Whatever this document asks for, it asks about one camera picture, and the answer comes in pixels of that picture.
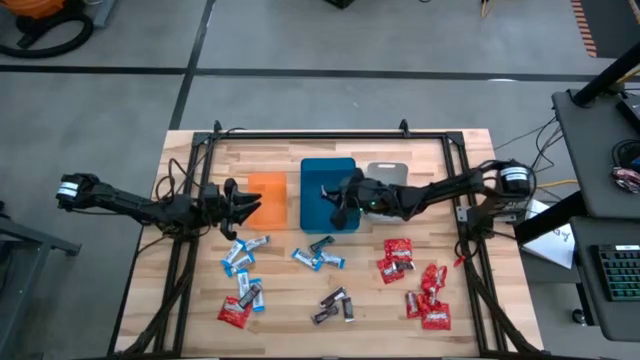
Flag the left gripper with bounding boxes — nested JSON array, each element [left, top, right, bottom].
[[199, 178, 263, 242]]

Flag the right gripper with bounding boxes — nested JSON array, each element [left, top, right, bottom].
[[322, 168, 394, 232]]

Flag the candy bag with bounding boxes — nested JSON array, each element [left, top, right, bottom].
[[610, 167, 640, 195]]

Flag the blue plastic bin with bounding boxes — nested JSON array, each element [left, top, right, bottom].
[[299, 157, 362, 235]]

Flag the orange plastic bin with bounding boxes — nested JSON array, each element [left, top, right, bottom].
[[247, 171, 289, 231]]

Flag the grey plastic bin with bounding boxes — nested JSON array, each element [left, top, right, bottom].
[[366, 161, 411, 224]]

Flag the black desk beam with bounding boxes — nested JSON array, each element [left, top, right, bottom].
[[513, 192, 586, 246]]

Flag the grey cart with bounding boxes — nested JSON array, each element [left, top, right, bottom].
[[0, 199, 83, 360]]

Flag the white paper sheet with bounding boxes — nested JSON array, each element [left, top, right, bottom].
[[519, 199, 577, 270]]

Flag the grey desk with keyboard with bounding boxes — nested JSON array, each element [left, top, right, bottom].
[[569, 215, 640, 342]]

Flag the backlit keyboard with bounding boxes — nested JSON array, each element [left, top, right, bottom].
[[592, 243, 640, 303]]

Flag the orange vacuum cleaner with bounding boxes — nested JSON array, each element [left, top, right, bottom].
[[13, 0, 67, 20]]

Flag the black mat orange striped edge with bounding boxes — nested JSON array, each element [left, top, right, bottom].
[[569, 0, 640, 59]]

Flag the black desk cables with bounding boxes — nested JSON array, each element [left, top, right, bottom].
[[493, 115, 559, 171]]

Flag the black vacuum hose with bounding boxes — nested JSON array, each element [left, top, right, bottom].
[[0, 12, 95, 60]]

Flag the coiled black cable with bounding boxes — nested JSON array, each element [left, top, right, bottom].
[[610, 138, 640, 169]]

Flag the black stand post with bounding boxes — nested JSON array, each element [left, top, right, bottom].
[[572, 42, 640, 108]]

